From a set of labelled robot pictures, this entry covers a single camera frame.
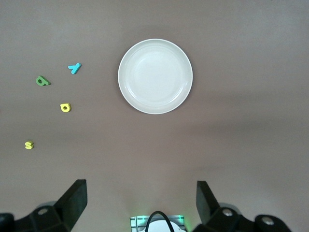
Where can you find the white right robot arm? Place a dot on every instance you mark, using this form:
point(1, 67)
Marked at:
point(159, 227)

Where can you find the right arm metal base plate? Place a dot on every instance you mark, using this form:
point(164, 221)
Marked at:
point(134, 223)

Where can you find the yellow letter s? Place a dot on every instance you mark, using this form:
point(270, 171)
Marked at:
point(29, 145)

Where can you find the brown table mat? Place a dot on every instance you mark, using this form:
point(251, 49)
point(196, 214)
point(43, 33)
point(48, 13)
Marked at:
point(229, 145)

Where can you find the yellow letter d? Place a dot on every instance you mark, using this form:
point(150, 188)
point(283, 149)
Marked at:
point(65, 107)

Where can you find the teal letter y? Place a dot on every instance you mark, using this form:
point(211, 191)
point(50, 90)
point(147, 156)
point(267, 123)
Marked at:
point(75, 68)

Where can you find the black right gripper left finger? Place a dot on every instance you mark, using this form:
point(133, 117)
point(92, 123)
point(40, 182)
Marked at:
point(74, 198)

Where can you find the green letter b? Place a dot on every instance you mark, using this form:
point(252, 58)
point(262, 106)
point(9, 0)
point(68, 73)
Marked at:
point(44, 82)

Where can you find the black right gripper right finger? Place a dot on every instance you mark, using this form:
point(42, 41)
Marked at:
point(205, 200)

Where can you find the beige brown plate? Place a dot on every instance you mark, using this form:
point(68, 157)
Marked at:
point(155, 76)

